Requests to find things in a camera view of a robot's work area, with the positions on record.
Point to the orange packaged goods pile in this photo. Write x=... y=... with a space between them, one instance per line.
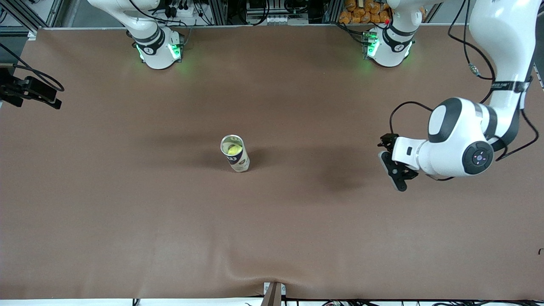
x=357 y=10

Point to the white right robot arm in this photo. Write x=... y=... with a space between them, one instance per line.
x=157 y=51

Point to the white terminal block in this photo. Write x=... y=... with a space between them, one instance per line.
x=276 y=19

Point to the aluminium frame strut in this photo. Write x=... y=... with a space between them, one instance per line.
x=21 y=15

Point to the aluminium frame post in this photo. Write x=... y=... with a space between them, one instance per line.
x=219 y=10
x=333 y=10

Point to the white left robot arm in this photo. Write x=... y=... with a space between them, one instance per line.
x=501 y=34

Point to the metal table corner bracket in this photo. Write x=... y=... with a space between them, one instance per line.
x=32 y=35
x=515 y=27

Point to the white power strip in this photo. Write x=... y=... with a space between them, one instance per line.
x=182 y=10

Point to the tennis ball can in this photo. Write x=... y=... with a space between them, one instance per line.
x=239 y=163

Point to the tennis ball with Roland Garros print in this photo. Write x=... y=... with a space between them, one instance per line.
x=234 y=150

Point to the table edge clamp bracket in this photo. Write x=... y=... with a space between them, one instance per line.
x=274 y=295

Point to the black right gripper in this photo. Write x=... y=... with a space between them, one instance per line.
x=12 y=87

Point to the brown table mat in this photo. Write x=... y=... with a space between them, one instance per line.
x=297 y=238

